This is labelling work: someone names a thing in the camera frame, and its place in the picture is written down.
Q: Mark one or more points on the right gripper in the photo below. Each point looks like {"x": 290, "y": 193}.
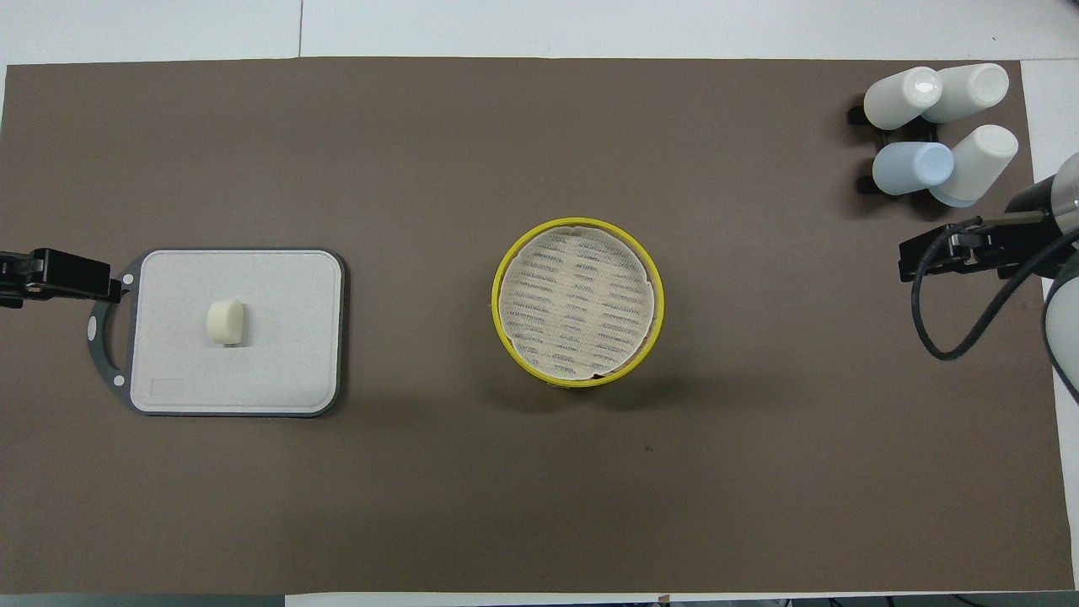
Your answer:
{"x": 1016, "y": 249}

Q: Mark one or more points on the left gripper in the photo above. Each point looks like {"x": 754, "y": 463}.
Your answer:
{"x": 15, "y": 274}

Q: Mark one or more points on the white steamed bun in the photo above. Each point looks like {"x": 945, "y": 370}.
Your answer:
{"x": 226, "y": 322}

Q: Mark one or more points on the yellow woven steamer lid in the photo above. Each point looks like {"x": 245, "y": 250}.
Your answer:
{"x": 577, "y": 303}

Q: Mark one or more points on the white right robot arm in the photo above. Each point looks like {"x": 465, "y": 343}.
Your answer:
{"x": 1064, "y": 329}

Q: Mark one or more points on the light blue plastic cup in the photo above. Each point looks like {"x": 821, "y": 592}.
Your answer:
{"x": 909, "y": 169}

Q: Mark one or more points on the white plastic cup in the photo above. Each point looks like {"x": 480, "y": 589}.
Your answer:
{"x": 898, "y": 99}
{"x": 969, "y": 91}
{"x": 982, "y": 164}

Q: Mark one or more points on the black cup rack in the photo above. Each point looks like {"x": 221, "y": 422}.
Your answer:
{"x": 919, "y": 132}

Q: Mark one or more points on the grey cutting board dark rim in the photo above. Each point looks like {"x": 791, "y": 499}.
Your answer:
{"x": 253, "y": 371}

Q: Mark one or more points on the brown table mat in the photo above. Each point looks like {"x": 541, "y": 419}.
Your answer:
{"x": 506, "y": 506}

